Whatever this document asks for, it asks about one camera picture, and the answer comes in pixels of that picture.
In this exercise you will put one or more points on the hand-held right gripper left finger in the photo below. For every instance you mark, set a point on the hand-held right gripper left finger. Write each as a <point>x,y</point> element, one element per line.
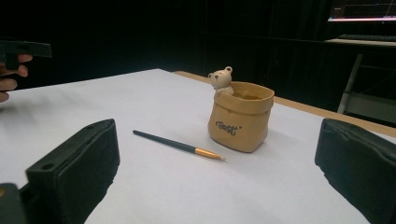
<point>77,174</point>

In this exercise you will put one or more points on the grey metal desk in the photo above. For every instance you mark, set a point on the grey metal desk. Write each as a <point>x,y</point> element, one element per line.
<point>367,81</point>

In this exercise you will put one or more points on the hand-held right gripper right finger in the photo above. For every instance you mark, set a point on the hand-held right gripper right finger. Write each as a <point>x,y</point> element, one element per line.
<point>358,168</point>

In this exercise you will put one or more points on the tan bear pen holder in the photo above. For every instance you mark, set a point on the tan bear pen holder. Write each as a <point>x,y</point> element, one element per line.
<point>241,118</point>

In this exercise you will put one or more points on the computer monitor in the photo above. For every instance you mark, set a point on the computer monitor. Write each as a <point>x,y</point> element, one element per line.
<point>362,10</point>

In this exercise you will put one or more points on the keyboard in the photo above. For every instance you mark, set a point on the keyboard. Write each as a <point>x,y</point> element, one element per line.
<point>367,37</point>

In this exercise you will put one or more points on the black pen with gold tip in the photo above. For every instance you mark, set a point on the black pen with gold tip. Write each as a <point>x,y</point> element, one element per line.
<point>174,144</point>

